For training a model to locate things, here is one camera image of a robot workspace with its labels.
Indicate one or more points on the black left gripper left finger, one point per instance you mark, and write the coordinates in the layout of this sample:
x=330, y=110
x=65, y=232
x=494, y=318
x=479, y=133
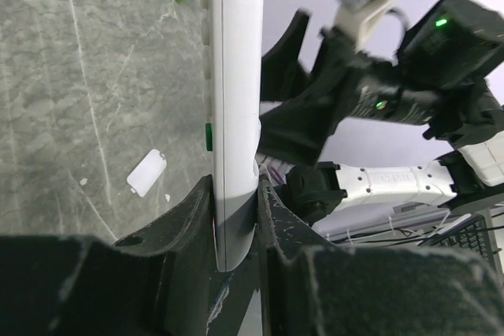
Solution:
x=154, y=281

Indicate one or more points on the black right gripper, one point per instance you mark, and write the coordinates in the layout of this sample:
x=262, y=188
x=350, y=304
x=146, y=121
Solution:
x=342, y=83

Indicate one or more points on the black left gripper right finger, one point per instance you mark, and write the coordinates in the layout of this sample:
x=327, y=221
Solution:
x=309, y=286

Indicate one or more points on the white battery cover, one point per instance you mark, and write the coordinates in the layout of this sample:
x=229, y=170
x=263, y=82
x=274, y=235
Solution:
x=145, y=174

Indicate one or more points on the white remote control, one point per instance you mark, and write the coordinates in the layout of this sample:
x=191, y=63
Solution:
x=232, y=36

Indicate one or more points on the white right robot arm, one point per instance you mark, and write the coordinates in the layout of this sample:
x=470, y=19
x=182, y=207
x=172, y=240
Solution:
x=438, y=81

